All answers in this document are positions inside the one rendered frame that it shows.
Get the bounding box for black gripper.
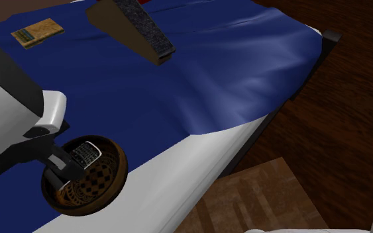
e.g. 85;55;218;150
0;120;87;191

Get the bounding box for black keypad phone silver rim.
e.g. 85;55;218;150
69;140;103;171

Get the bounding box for brown patterned wooden bowl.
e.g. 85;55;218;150
40;134;129;217

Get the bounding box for tan brown book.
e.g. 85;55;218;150
11;17;66;50

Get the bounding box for brown box with dark top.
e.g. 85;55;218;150
85;0;177;66

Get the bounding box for bed with blue cover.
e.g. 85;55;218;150
0;0;343;233

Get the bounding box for brown patchwork rug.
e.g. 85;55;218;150
173;157;330;233

